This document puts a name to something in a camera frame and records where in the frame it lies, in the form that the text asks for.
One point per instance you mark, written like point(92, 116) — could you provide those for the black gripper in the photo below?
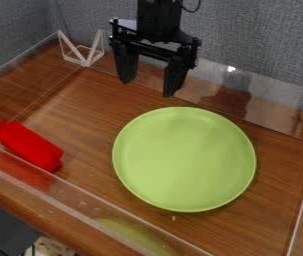
point(153, 35)

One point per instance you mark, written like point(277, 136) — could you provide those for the red cloth block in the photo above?
point(29, 146)

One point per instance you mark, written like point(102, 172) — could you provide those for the green round plate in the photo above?
point(183, 159)

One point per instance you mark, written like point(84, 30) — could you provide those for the clear acrylic corner bracket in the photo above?
point(78, 54)

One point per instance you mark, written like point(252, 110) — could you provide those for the clear acrylic enclosure wall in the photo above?
point(76, 106)

